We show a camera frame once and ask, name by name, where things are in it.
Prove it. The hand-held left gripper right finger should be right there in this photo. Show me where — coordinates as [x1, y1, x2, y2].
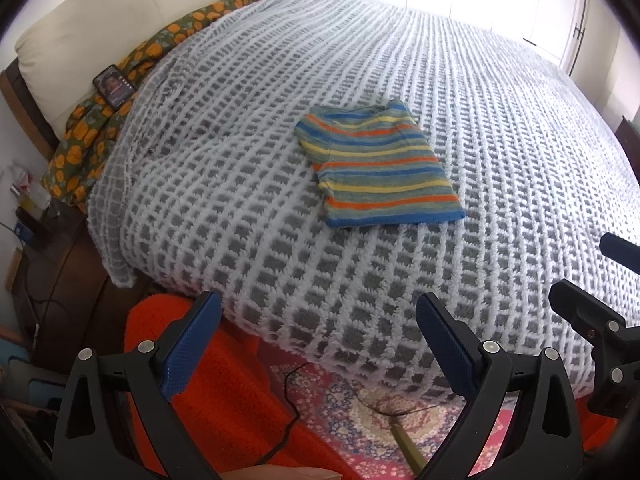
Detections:
[415, 292, 587, 480]

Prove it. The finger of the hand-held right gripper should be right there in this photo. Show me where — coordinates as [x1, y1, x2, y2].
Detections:
[548, 279, 640, 417]
[600, 232, 640, 276]

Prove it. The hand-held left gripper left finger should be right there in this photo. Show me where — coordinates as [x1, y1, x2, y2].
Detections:
[51, 291, 223, 480]

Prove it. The striped knit shirt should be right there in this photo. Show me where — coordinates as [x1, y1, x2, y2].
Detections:
[295, 99, 466, 230]

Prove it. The orange knit cloth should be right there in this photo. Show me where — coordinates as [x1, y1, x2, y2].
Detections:
[122, 294, 621, 480]

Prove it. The olive green stick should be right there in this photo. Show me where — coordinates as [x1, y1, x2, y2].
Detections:
[390, 420, 431, 476]

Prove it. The dark wooden nightstand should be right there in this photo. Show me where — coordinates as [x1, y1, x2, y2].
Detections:
[620, 115, 640, 171]

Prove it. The wooden nightstand with clutter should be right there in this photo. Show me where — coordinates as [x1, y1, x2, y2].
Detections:
[0, 67, 151, 376]

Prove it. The patterned rug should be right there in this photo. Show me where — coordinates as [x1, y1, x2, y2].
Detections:
[270, 345, 521, 480]

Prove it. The white grey checked blanket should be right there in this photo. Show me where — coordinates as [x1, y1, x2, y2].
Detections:
[86, 0, 640, 401]

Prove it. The person's left leg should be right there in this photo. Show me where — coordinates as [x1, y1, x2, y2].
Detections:
[220, 465, 346, 480]

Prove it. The smartphone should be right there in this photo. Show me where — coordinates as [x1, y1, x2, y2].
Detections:
[93, 65, 137, 108]

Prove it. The orange floral bedsheet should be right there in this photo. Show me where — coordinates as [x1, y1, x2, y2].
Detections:
[42, 0, 318, 211]

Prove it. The cream headboard cushion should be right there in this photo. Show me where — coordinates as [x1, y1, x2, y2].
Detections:
[14, 0, 311, 138]

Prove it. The black cable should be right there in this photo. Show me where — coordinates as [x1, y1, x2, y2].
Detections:
[260, 362, 311, 466]

